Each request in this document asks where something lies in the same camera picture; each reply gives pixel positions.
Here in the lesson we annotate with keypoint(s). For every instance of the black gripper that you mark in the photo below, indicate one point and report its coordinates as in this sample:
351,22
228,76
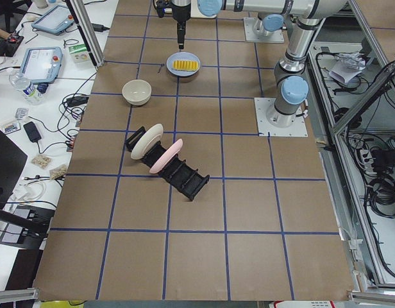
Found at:
181,13

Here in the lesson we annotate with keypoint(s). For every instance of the aluminium frame post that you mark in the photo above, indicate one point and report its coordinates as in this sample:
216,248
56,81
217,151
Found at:
82,20

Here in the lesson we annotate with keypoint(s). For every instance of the black laptop power brick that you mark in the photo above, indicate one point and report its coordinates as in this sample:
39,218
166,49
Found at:
76,101

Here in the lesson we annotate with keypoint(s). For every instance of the far blue teach pendant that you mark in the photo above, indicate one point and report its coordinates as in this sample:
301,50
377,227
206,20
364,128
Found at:
55,21

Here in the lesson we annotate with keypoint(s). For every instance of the near blue teach pendant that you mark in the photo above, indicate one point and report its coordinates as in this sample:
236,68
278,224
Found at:
42,64

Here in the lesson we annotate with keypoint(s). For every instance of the blue teach pendant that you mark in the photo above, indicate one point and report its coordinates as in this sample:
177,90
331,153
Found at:
42,64
55,21

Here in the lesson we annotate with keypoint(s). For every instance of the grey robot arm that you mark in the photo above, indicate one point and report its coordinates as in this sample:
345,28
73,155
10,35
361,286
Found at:
236,6
292,88

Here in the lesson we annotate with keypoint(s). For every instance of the pink plate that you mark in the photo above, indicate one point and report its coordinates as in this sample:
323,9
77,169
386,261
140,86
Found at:
166,157

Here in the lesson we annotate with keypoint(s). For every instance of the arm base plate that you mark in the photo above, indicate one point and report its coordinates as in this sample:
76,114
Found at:
271,123
255,32

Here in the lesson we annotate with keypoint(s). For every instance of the blue plate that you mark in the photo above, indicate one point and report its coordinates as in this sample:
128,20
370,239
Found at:
182,56

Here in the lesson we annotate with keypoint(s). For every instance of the black power adapter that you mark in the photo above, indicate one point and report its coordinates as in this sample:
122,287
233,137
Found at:
32,131

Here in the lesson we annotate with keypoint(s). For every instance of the black dish rack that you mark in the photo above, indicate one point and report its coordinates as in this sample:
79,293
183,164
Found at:
177,173

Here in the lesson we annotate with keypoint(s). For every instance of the cream rectangular tray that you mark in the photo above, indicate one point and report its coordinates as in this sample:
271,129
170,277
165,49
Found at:
198,14

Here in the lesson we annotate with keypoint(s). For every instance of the cream plate in rack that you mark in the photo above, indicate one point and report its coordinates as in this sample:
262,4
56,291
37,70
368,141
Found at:
147,141

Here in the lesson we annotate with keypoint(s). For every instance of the clear water bottle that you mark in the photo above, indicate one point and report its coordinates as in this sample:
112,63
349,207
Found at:
25,86

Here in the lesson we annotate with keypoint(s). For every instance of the cream bowl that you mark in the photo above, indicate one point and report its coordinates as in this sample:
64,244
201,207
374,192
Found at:
137,92

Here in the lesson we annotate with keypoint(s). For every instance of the green white carton box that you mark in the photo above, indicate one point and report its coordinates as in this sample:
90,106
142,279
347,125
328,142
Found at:
79,53

